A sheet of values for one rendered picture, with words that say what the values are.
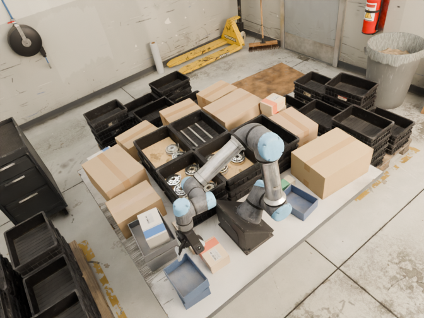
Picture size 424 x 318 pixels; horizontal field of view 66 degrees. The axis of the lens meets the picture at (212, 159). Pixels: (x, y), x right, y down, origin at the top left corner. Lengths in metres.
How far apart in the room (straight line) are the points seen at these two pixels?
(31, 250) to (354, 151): 2.33
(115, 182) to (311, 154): 1.28
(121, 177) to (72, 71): 3.04
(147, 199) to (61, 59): 3.26
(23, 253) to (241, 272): 1.63
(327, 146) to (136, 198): 1.27
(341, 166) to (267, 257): 0.70
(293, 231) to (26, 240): 1.94
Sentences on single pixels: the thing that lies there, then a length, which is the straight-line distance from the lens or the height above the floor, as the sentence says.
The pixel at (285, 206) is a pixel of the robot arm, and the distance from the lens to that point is 1.69.
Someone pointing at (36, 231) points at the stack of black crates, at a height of 0.49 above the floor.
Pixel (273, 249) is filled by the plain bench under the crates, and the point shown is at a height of 0.70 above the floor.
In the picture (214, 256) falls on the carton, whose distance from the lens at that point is 1.85.
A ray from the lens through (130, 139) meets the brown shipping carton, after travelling 2.62.
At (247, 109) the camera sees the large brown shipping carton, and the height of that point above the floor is 0.90.
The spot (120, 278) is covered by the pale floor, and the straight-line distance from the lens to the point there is 2.89.
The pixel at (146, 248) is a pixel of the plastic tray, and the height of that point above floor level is 0.80.
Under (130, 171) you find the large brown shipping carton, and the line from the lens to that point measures 2.26.
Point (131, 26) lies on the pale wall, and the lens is 5.23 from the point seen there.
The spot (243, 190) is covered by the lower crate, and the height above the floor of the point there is 0.76.
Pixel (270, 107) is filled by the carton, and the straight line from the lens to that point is 2.54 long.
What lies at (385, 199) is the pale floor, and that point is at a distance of 3.20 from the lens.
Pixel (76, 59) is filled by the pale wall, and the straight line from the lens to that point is 5.05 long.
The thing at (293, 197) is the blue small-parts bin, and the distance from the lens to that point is 2.15.
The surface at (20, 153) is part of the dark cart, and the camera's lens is 3.05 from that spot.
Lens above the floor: 2.35
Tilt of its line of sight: 42 degrees down
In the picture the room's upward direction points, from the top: 11 degrees counter-clockwise
